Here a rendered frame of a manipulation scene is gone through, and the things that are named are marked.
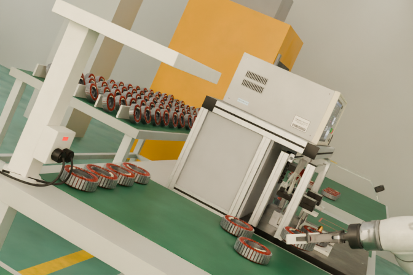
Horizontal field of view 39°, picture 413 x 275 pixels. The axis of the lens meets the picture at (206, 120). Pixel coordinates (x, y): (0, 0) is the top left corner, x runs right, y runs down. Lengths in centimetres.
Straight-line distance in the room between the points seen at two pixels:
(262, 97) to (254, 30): 377
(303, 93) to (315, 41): 556
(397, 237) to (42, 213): 97
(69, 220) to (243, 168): 82
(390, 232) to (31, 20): 795
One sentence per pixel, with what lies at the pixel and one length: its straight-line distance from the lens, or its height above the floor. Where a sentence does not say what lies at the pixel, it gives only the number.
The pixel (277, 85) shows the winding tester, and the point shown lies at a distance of 216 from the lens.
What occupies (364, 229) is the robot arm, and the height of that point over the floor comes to 96.
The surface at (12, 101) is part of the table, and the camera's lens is 363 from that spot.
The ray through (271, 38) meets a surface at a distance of 587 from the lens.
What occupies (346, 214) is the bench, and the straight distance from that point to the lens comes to 380.
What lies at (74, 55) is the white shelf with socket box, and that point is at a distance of 150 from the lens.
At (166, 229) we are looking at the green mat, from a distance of 163.
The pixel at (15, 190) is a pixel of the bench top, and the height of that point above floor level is 74.
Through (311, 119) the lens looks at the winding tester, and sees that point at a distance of 214.
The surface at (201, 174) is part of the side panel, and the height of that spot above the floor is 85.
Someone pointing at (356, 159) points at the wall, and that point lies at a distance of 753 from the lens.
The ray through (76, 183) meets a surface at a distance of 164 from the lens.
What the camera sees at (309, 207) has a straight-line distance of 219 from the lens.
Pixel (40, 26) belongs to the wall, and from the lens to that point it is 913.
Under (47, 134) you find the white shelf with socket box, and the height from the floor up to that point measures 89.
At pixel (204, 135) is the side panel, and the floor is 98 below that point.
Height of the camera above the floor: 119
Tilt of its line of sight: 4 degrees down
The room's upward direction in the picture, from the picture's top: 24 degrees clockwise
